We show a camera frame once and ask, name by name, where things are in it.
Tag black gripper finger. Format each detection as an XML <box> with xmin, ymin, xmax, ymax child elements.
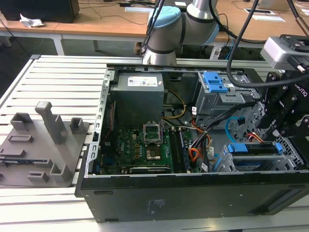
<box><xmin>255</xmin><ymin>71</ymin><xmax>288</xmax><ymax>129</ymax></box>
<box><xmin>271</xmin><ymin>91</ymin><xmax>305</xmax><ymax>139</ymax></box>

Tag orange red disk power wire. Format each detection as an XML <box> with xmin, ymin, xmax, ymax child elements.
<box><xmin>246</xmin><ymin>132</ymin><xmax>264</xmax><ymax>144</ymax></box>

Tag hard disk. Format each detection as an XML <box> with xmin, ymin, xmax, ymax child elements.
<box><xmin>228</xmin><ymin>142</ymin><xmax>283</xmax><ymax>169</ymax></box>

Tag grey metal disk bay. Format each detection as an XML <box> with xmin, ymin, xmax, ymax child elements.
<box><xmin>213</xmin><ymin>142</ymin><xmax>306</xmax><ymax>173</ymax></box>

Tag black RAM slot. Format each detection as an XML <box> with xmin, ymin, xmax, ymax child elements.
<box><xmin>169</xmin><ymin>129</ymin><xmax>182</xmax><ymax>174</ymax></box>

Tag grey optical drive cage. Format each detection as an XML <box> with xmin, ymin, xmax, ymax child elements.
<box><xmin>195</xmin><ymin>71</ymin><xmax>263</xmax><ymax>126</ymax></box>

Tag blue plastic drive latch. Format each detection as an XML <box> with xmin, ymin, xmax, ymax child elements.
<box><xmin>203</xmin><ymin>71</ymin><xmax>229</xmax><ymax>93</ymax></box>

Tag white power strip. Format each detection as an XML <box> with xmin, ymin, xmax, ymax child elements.
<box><xmin>209</xmin><ymin>46</ymin><xmax>222</xmax><ymax>60</ymax></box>

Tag white paper sheet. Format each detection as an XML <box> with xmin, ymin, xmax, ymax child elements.
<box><xmin>125</xmin><ymin>6</ymin><xmax>150</xmax><ymax>13</ymax></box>
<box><xmin>251</xmin><ymin>14</ymin><xmax>286</xmax><ymax>23</ymax></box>

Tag CPU socket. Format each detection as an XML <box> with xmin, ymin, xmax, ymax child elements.
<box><xmin>146</xmin><ymin>148</ymin><xmax>162</xmax><ymax>161</ymax></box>

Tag metal socket cover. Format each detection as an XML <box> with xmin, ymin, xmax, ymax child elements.
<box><xmin>143</xmin><ymin>123</ymin><xmax>162</xmax><ymax>145</ymax></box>

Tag grey power supply unit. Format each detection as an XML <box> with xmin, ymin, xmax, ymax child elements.
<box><xmin>110</xmin><ymin>72</ymin><xmax>165</xmax><ymax>121</ymax></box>

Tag black graphics card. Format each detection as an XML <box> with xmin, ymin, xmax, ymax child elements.
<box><xmin>129</xmin><ymin>165</ymin><xmax>171</xmax><ymax>174</ymax></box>

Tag black PC case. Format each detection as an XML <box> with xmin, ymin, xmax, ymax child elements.
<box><xmin>74</xmin><ymin>63</ymin><xmax>309</xmax><ymax>223</ymax></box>

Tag green motherboard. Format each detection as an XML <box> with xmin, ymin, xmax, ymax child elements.
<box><xmin>98</xmin><ymin>127</ymin><xmax>208</xmax><ymax>175</ymax></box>

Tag wooden desk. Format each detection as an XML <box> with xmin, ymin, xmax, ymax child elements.
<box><xmin>0</xmin><ymin>0</ymin><xmax>309</xmax><ymax>58</ymax></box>

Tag grey parts rack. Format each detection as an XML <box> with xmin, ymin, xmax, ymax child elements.
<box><xmin>0</xmin><ymin>101</ymin><xmax>90</xmax><ymax>188</ymax></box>

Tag black box on desk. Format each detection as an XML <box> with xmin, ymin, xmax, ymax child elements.
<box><xmin>0</xmin><ymin>0</ymin><xmax>80</xmax><ymax>24</ymax></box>

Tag crumpled white paper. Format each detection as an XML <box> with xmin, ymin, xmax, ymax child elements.
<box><xmin>19</xmin><ymin>13</ymin><xmax>46</xmax><ymax>29</ymax></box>

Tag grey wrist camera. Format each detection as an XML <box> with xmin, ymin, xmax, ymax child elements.
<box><xmin>260</xmin><ymin>36</ymin><xmax>309</xmax><ymax>71</ymax></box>

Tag black sleeved wire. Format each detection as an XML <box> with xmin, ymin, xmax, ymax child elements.
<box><xmin>190</xmin><ymin>101</ymin><xmax>256</xmax><ymax>148</ymax></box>

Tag black camera cable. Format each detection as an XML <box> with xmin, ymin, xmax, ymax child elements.
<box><xmin>226</xmin><ymin>0</ymin><xmax>269</xmax><ymax>89</ymax></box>

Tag blue disk data wire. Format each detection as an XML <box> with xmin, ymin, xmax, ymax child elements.
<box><xmin>211</xmin><ymin>116</ymin><xmax>245</xmax><ymax>173</ymax></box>

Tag blue cable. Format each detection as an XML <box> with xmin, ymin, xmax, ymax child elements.
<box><xmin>221</xmin><ymin>36</ymin><xmax>237</xmax><ymax>60</ymax></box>

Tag black cable brown sleeve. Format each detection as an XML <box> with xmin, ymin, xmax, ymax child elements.
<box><xmin>286</xmin><ymin>0</ymin><xmax>309</xmax><ymax>37</ymax></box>

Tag yellow and black wire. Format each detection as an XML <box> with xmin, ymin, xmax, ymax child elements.
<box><xmin>161</xmin><ymin>89</ymin><xmax>187</xmax><ymax>120</ymax></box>

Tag black desk cable hatch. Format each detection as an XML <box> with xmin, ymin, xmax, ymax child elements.
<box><xmin>243</xmin><ymin>8</ymin><xmax>276</xmax><ymax>16</ymax></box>

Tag orange yellow black wire bundle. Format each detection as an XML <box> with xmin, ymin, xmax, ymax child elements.
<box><xmin>189</xmin><ymin>130</ymin><xmax>213</xmax><ymax>167</ymax></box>

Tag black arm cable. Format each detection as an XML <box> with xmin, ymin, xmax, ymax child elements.
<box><xmin>141</xmin><ymin>0</ymin><xmax>165</xmax><ymax>57</ymax></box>

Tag thin red wire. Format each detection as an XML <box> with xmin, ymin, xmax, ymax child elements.
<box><xmin>109</xmin><ymin>101</ymin><xmax>117</xmax><ymax>136</ymax></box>

